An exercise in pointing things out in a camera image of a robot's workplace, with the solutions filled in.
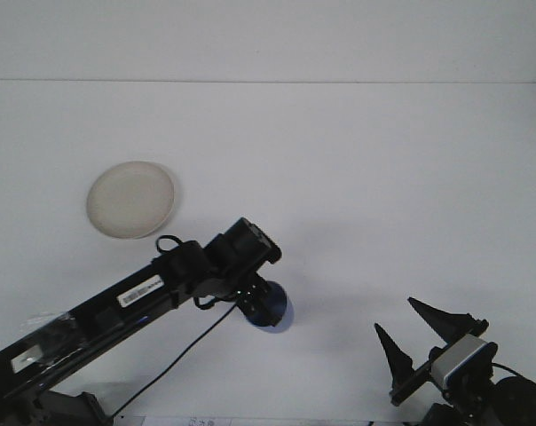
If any pale round plate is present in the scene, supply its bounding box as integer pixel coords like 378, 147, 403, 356
85, 160, 177, 241

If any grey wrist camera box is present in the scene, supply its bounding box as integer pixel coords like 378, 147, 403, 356
430, 334, 495, 388

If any pale blue cup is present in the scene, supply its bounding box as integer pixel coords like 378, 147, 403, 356
245, 280, 295, 333

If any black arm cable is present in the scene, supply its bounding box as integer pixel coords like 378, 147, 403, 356
110, 233, 233, 421
491, 362, 536, 400

